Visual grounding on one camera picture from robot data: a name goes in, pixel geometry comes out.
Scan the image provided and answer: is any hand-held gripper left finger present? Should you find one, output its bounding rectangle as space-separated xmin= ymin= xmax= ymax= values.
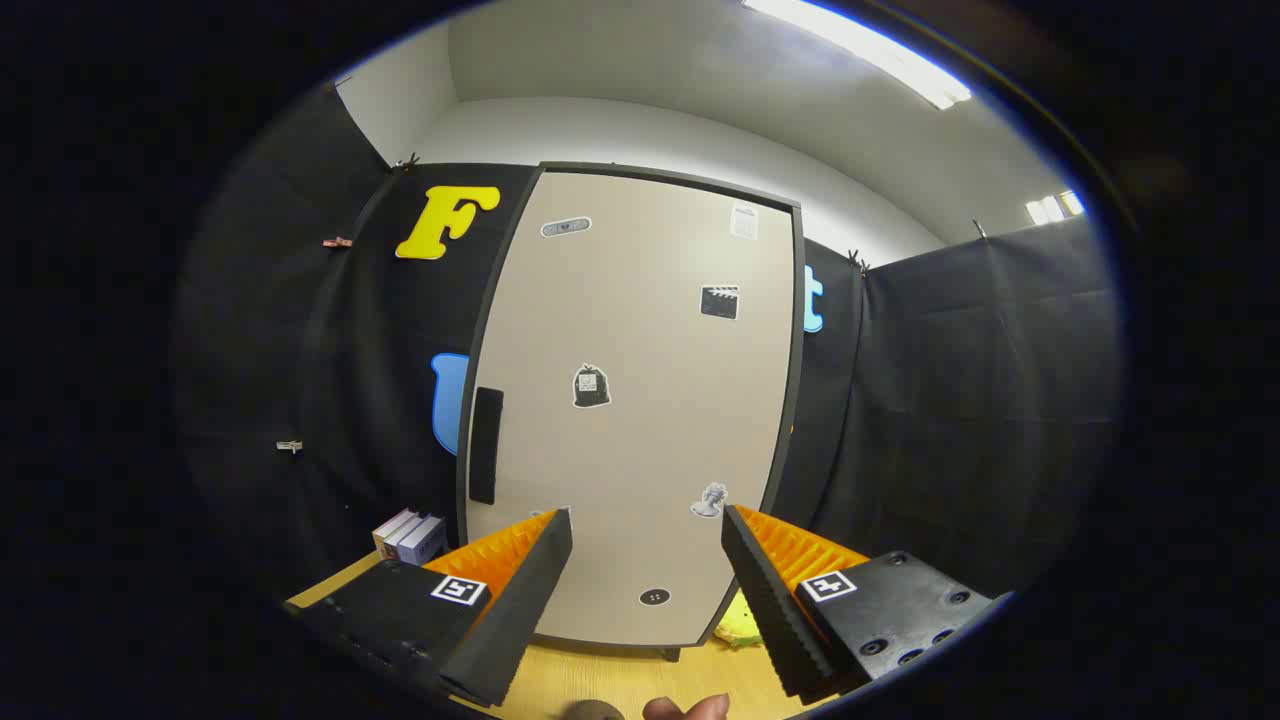
xmin=285 ymin=507 xmax=574 ymax=709

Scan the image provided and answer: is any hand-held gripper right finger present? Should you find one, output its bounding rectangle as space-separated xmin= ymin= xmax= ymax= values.
xmin=720 ymin=504 xmax=1011 ymax=701

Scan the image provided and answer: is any black door handle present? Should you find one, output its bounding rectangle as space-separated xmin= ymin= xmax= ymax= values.
xmin=469 ymin=386 xmax=504 ymax=506

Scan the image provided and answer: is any beige shoe cabinet door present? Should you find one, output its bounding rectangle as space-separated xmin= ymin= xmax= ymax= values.
xmin=457 ymin=165 xmax=804 ymax=651

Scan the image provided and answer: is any yellow plush toy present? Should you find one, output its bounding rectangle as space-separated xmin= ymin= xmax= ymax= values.
xmin=713 ymin=590 xmax=766 ymax=649

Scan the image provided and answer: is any blue grey book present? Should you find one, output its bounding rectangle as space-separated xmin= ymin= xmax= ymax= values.
xmin=398 ymin=516 xmax=447 ymax=567

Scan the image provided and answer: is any beige book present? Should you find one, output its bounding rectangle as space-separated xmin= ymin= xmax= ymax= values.
xmin=373 ymin=508 xmax=416 ymax=556

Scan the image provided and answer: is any black backdrop cloth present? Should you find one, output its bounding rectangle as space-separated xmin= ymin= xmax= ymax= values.
xmin=175 ymin=85 xmax=1121 ymax=621

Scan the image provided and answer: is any small ceiling light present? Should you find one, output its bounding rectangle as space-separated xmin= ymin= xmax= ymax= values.
xmin=1025 ymin=190 xmax=1086 ymax=226

